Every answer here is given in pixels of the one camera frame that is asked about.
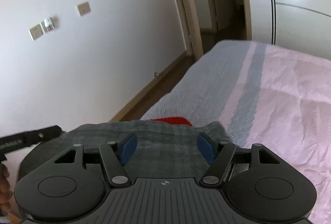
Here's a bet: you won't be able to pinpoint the person's left hand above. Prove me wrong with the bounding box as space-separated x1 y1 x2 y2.
0 163 13 213

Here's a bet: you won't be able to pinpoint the dark green plaid shorts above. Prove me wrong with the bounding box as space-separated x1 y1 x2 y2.
19 121 234 214

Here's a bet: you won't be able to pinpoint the red folded garment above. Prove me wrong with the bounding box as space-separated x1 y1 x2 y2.
150 116 192 126

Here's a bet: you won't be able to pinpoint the white wardrobe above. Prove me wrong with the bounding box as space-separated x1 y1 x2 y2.
244 0 330 59

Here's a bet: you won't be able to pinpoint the pink and grey bedspread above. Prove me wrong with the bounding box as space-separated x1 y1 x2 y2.
143 41 330 223

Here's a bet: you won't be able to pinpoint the wooden door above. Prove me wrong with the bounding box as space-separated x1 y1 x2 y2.
176 0 204 61

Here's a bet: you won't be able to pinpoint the wall switch plate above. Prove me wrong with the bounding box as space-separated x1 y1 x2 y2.
77 1 91 16

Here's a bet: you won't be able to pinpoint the wall switch with plug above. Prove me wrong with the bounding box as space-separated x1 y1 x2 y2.
29 16 59 41

